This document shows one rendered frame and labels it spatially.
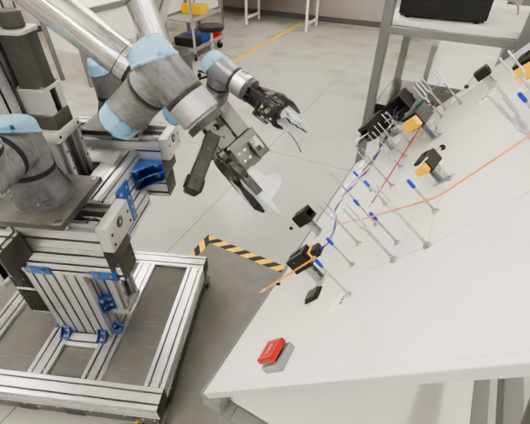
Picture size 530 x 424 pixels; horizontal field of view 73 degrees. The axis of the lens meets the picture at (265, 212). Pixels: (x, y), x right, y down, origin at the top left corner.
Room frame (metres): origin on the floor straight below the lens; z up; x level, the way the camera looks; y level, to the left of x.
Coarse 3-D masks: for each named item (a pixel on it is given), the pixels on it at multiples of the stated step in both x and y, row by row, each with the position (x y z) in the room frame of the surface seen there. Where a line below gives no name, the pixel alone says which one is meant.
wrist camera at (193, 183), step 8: (208, 136) 0.55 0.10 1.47; (216, 136) 0.56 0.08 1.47; (208, 144) 0.55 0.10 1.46; (216, 144) 0.55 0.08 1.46; (200, 152) 0.53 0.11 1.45; (208, 152) 0.54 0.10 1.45; (200, 160) 0.52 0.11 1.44; (208, 160) 0.53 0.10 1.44; (192, 168) 0.53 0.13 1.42; (200, 168) 0.51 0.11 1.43; (208, 168) 0.52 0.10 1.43; (192, 176) 0.50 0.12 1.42; (200, 176) 0.51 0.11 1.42; (184, 184) 0.50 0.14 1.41; (192, 184) 0.49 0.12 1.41; (200, 184) 0.50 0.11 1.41; (184, 192) 0.50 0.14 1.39; (192, 192) 0.49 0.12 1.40; (200, 192) 0.50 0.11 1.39
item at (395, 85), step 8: (392, 80) 1.78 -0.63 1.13; (400, 80) 1.78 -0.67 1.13; (392, 88) 1.67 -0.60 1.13; (400, 88) 1.67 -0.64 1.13; (408, 88) 1.67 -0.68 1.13; (416, 88) 1.67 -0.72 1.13; (424, 88) 1.67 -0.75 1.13; (440, 88) 1.67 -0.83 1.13; (384, 96) 1.58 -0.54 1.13; (392, 96) 1.58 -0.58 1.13; (416, 96) 1.58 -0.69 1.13; (424, 96) 1.58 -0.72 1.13; (432, 96) 1.58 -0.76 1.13; (440, 96) 1.58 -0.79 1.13; (448, 96) 1.58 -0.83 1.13; (376, 104) 1.50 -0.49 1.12; (384, 104) 1.49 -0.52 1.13; (440, 104) 1.49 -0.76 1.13; (376, 112) 1.50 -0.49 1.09; (384, 112) 1.48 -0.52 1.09
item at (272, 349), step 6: (270, 342) 0.38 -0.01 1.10; (276, 342) 0.37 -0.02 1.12; (282, 342) 0.37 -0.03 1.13; (264, 348) 0.37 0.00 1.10; (270, 348) 0.36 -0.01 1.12; (276, 348) 0.36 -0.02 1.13; (282, 348) 0.37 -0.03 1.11; (264, 354) 0.36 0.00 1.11; (270, 354) 0.35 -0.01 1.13; (276, 354) 0.35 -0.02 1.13; (258, 360) 0.35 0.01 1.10; (264, 360) 0.34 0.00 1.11; (270, 360) 0.34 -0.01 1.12; (276, 360) 0.34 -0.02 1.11
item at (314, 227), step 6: (300, 210) 0.92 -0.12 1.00; (306, 210) 0.91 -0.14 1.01; (312, 210) 0.92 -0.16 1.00; (294, 216) 0.91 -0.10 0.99; (300, 216) 0.90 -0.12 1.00; (306, 216) 0.89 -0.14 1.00; (312, 216) 0.90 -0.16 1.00; (294, 222) 0.91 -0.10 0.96; (300, 222) 0.90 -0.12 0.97; (306, 222) 0.88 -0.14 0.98; (312, 222) 0.91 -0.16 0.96; (312, 228) 0.89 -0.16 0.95; (318, 228) 0.90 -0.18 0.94; (318, 234) 0.87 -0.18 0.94
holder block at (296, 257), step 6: (306, 246) 0.61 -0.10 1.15; (294, 252) 0.61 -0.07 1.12; (300, 252) 0.58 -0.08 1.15; (294, 258) 0.58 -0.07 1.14; (300, 258) 0.58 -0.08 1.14; (306, 258) 0.57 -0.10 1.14; (288, 264) 0.58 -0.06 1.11; (294, 264) 0.58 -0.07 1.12; (300, 264) 0.57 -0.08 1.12; (306, 264) 0.57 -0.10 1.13; (312, 264) 0.56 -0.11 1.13; (300, 270) 0.57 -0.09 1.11
